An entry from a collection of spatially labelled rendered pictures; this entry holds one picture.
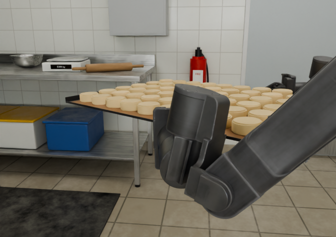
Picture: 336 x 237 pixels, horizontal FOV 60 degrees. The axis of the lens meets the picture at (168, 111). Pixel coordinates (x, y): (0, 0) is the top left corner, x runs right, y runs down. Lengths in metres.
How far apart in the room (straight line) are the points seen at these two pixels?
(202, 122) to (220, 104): 0.03
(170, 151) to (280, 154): 0.13
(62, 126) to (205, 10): 1.59
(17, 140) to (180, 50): 1.62
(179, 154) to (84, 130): 2.10
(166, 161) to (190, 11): 2.47
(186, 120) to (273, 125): 0.10
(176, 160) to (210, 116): 0.07
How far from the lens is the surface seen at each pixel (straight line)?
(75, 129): 2.46
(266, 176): 0.31
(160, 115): 0.45
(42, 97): 3.26
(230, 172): 0.32
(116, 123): 3.02
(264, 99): 0.67
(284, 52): 2.91
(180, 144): 0.35
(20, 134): 2.70
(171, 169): 0.37
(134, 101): 0.66
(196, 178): 0.34
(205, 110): 0.34
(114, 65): 2.33
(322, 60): 0.89
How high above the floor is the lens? 1.17
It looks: 15 degrees down
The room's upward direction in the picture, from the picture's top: straight up
